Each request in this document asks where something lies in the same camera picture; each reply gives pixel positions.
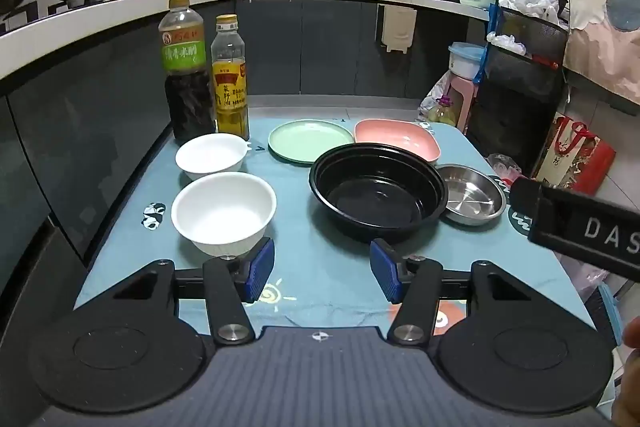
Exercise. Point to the pink plastic stool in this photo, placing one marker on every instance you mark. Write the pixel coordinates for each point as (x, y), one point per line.
(462, 99)

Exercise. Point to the pink plastic bag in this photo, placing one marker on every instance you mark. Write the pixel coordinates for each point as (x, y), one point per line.
(502, 164)

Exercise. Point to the yellow oil jug purple cap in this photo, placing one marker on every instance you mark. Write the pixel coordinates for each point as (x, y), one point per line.
(445, 114)

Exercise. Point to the dark kitchen cabinets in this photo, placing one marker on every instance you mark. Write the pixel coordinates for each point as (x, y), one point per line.
(325, 47)

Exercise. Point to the red gift bag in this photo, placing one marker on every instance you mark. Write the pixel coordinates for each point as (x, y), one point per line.
(575, 157)

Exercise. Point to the white container with blue lid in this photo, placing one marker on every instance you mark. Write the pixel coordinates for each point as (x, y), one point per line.
(465, 62)

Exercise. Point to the patterned hanging cloth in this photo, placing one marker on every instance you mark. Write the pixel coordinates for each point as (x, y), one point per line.
(600, 32)

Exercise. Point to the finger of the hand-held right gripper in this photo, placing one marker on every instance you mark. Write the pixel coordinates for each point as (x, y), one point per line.
(525, 204)

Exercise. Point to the dark vinegar bottle green label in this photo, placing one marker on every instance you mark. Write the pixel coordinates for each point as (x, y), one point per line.
(187, 107)

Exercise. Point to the pink square plate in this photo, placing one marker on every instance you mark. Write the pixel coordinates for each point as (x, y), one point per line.
(395, 134)

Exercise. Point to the stainless steel bowl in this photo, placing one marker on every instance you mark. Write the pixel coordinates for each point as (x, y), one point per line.
(472, 197)

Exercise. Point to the beige hanging bin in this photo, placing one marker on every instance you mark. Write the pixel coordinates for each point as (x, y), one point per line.
(399, 29)

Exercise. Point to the clear printed plastic bag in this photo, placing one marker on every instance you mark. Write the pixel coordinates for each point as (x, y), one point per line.
(435, 89)

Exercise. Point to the large white bowl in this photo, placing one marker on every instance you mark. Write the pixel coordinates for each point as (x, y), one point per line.
(222, 212)

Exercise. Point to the gas stove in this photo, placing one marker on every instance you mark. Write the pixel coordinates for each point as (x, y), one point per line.
(30, 14)

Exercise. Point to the black mesh cart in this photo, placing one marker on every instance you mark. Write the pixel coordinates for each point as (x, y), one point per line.
(520, 107)

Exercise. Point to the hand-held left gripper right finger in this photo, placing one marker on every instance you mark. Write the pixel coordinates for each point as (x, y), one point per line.
(385, 272)

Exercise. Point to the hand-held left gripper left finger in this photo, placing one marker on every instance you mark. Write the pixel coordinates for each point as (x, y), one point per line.
(260, 269)

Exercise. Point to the black round plastic bowl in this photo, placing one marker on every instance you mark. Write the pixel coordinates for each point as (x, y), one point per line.
(375, 202)

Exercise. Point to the green round plate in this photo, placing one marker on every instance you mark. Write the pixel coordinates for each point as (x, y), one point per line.
(310, 142)

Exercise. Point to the blue printed tablecloth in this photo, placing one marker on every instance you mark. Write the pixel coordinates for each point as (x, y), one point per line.
(320, 257)

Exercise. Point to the cooking oil bottle yellow label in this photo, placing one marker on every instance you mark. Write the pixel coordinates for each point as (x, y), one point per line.
(230, 107)

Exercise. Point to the person's right hand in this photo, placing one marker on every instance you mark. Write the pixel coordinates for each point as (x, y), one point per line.
(631, 387)

